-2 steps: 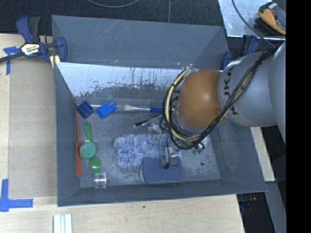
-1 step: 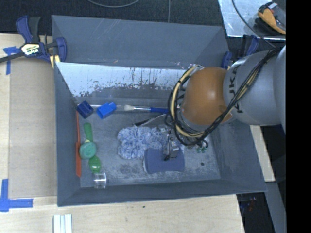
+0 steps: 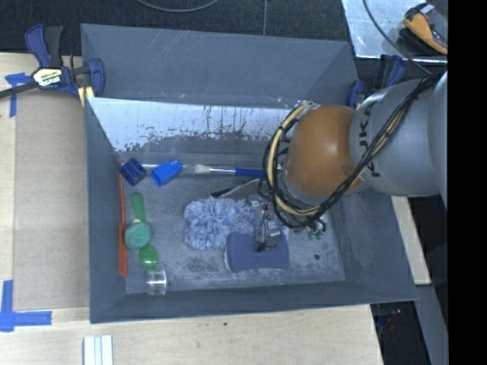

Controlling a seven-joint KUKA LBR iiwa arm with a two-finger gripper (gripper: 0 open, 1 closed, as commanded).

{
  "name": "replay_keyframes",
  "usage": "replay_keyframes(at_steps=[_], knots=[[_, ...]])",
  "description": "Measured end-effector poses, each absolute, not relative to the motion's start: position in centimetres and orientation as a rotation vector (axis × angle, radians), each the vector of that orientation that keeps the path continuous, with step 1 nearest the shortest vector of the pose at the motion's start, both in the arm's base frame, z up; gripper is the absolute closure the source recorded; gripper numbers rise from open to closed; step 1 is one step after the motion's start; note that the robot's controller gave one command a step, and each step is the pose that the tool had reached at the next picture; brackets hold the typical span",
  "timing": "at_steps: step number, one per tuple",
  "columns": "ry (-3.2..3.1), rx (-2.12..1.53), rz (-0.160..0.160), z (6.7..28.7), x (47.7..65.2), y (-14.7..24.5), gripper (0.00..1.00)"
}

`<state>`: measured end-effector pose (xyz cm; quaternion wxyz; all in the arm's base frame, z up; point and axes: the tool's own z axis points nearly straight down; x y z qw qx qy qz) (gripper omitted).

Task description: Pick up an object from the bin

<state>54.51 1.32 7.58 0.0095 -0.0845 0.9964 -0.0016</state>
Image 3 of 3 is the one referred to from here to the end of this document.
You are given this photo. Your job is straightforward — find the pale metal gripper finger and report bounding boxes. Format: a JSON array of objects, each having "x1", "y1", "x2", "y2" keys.
[
  {"x1": 255, "y1": 221, "x2": 268, "y2": 249},
  {"x1": 266, "y1": 221, "x2": 282, "y2": 248}
]

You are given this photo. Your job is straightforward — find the dark blue small box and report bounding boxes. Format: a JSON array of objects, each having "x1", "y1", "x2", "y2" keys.
[{"x1": 119, "y1": 157, "x2": 148, "y2": 187}]

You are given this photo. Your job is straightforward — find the blue-handled paintbrush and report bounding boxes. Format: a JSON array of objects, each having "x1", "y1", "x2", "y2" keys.
[{"x1": 181, "y1": 163, "x2": 266, "y2": 179}]

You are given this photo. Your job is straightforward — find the pale wood flat board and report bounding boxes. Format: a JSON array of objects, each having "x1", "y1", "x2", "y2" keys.
[{"x1": 13, "y1": 89, "x2": 92, "y2": 312}]

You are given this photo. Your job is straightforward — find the blue and white fluffy cloth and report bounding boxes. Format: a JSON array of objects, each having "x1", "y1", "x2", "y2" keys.
[{"x1": 183, "y1": 195, "x2": 268, "y2": 252}]

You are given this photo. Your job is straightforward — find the clear plastic cup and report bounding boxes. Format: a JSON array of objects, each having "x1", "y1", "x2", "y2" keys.
[{"x1": 145, "y1": 269, "x2": 168, "y2": 297}]

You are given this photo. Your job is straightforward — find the blue plastic block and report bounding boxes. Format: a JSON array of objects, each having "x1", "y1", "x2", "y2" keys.
[{"x1": 151, "y1": 159, "x2": 184, "y2": 188}]

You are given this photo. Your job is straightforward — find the grey metal bin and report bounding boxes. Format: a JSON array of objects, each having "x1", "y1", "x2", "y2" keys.
[{"x1": 80, "y1": 23, "x2": 420, "y2": 325}]

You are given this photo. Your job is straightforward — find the teal green round lid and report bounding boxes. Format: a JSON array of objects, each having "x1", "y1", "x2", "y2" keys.
[{"x1": 123, "y1": 220, "x2": 152, "y2": 251}]

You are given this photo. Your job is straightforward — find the orange flat strip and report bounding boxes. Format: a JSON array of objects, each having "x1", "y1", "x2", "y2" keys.
[{"x1": 118, "y1": 173, "x2": 129, "y2": 279}]

